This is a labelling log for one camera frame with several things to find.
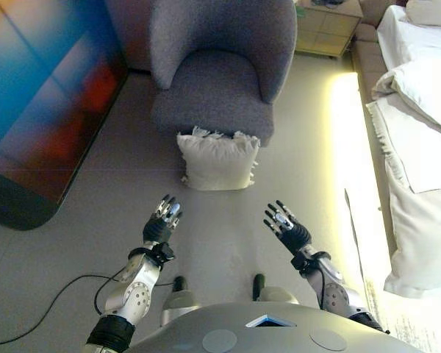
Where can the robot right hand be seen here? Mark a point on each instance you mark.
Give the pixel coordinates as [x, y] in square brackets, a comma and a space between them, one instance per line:
[295, 235]

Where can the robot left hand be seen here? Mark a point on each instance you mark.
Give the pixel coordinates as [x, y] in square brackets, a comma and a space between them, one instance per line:
[157, 228]

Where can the white fringed cushion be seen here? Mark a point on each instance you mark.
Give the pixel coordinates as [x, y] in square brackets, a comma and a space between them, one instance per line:
[217, 162]

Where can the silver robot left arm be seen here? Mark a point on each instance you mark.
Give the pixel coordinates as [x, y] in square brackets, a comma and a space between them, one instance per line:
[136, 290]

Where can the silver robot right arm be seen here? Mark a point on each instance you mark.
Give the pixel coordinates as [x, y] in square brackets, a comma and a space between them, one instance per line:
[334, 290]

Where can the silver robot right leg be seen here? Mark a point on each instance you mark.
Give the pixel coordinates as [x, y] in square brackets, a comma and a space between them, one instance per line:
[273, 294]

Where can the silver robot leg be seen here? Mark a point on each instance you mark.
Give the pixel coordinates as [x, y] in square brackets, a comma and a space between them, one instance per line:
[273, 294]
[180, 298]

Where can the silver robot left leg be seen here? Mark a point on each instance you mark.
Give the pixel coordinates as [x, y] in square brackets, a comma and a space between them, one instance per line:
[180, 298]

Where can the silver robot torso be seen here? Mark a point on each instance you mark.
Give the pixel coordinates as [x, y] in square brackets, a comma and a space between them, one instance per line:
[279, 334]

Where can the grey fabric armchair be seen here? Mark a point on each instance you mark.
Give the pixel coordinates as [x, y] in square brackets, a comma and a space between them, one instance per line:
[213, 73]

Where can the colourful glossy panel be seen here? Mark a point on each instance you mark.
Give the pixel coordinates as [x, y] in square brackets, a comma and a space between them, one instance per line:
[40, 110]

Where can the white folded duvet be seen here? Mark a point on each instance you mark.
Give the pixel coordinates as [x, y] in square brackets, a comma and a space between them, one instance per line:
[422, 84]

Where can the light wooden nightstand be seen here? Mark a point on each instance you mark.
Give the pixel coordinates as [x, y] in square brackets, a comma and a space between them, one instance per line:
[327, 29]

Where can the white bed mattress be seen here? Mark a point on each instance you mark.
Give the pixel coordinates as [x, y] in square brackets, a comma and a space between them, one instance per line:
[419, 44]

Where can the dark metal floor-style lamp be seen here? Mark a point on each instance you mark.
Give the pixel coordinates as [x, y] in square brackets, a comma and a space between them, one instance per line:
[332, 3]

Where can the white bed pillow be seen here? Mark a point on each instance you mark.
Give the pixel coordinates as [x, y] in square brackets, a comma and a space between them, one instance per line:
[433, 13]

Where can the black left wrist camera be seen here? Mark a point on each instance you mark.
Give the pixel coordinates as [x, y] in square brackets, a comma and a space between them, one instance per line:
[164, 253]

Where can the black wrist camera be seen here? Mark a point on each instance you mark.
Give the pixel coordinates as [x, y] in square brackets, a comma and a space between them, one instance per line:
[164, 253]
[300, 264]

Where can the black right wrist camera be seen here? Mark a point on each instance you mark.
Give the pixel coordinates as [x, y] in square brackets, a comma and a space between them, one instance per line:
[300, 264]

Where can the beige upholstered bed frame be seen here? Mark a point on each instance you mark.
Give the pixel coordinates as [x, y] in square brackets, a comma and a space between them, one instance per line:
[367, 59]

